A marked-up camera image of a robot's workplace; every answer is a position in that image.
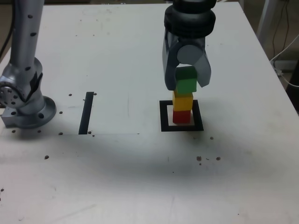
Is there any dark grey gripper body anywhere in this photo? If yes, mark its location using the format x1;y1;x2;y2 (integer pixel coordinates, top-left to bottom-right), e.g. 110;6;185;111
172;35;208;58

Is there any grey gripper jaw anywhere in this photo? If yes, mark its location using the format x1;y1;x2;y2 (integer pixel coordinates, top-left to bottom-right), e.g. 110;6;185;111
161;29;181;91
176;44;213;89

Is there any green cube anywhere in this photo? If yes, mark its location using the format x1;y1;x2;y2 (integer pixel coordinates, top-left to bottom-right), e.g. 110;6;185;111
175;66;198;94

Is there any yellow cube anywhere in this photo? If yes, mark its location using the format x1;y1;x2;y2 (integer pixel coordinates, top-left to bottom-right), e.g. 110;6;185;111
172;90;194;112

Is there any red cube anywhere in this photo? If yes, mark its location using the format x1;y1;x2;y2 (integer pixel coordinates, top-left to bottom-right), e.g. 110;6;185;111
172;109;192;125

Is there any black tape square outline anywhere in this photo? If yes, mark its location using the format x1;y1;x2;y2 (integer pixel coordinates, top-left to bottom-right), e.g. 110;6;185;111
159;99;204;132

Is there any black tape strip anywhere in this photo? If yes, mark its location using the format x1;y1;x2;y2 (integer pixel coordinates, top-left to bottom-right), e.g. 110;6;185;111
78;91;94;135

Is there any white metal frame leg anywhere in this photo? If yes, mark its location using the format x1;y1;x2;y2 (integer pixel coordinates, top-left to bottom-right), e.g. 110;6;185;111
256;0;274;42

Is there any thin black background cable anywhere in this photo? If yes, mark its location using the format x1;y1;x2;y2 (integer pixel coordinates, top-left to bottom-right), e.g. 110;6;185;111
272;0;290;60

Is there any white background cable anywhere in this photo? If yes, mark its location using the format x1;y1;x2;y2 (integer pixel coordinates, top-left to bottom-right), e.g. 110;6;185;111
270;34;299;88

